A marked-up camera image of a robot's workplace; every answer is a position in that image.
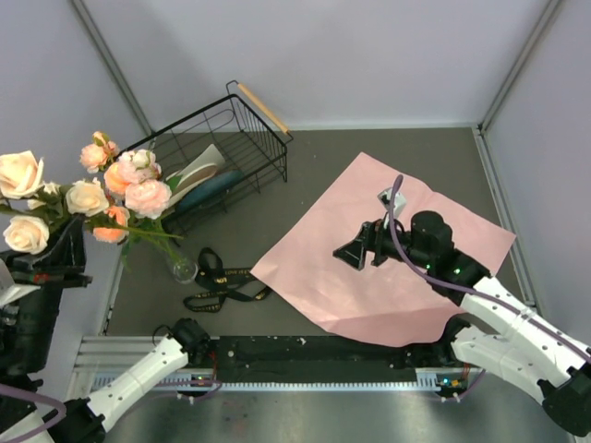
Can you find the clear glass vase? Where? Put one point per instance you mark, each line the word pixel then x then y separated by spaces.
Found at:
pixel 184 270

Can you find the black ribbon gold lettering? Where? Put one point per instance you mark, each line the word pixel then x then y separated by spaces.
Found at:
pixel 221 283

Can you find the peach rose flower stem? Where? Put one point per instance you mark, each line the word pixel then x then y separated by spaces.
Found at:
pixel 101 157

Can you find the eucalyptus pink flower sprig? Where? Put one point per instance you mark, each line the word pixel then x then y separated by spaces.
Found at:
pixel 118 225

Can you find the black wire basket wooden handles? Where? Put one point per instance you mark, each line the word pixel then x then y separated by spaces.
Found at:
pixel 251 138

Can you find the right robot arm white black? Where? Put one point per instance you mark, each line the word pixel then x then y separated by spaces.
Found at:
pixel 524 349

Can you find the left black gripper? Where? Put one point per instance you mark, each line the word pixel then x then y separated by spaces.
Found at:
pixel 61 263

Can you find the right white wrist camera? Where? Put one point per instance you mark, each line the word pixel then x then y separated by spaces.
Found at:
pixel 386 197

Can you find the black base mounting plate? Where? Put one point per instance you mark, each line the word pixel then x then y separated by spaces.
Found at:
pixel 246 350

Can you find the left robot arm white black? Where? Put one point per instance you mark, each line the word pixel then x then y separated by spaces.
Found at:
pixel 39 346

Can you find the pale pink peony stem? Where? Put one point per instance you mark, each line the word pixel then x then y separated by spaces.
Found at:
pixel 147 198

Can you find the white plate in basket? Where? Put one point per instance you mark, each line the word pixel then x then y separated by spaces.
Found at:
pixel 209 155

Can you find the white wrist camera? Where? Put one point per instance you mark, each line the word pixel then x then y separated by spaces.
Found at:
pixel 386 197
pixel 15 284

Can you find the cream plate in basket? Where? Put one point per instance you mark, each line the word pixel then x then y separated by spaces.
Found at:
pixel 181 183

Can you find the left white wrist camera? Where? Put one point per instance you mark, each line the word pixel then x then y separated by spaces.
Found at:
pixel 15 284

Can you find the pink wrapping paper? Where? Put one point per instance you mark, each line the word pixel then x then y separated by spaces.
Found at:
pixel 386 305

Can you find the dark teal plate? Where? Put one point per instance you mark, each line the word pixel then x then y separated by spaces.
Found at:
pixel 209 190

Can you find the small pink rose sprig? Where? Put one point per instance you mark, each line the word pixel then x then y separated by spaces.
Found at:
pixel 37 208

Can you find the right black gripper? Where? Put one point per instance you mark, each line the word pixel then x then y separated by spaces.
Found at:
pixel 372 238

